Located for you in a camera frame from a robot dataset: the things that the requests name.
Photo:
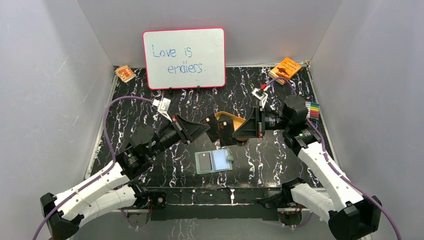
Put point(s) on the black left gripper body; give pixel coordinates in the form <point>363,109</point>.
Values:
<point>180,129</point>

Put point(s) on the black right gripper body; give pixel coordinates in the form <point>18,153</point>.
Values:
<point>275,121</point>

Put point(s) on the orange oval tray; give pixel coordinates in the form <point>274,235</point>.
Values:
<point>237,122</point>

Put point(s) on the mint green card holder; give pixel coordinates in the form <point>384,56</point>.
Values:
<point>221,160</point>

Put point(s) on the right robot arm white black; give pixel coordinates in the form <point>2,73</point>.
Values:
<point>324,172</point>

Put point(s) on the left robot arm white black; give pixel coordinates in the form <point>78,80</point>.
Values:
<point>114,186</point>

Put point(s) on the black VIP card stack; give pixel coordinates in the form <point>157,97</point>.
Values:
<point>213,132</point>

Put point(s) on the small orange card box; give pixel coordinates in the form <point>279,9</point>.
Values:
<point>125,73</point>

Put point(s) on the coloured marker pen set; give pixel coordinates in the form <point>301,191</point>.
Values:
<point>313,110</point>

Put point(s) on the orange book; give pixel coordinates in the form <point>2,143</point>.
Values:
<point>284,70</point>

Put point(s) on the pink framed whiteboard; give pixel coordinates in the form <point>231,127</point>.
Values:
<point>187,58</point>

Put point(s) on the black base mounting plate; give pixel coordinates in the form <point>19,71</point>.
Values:
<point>264,203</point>

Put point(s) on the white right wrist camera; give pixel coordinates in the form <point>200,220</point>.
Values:
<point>261,95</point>

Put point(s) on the aluminium frame rail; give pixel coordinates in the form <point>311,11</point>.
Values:
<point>353,222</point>

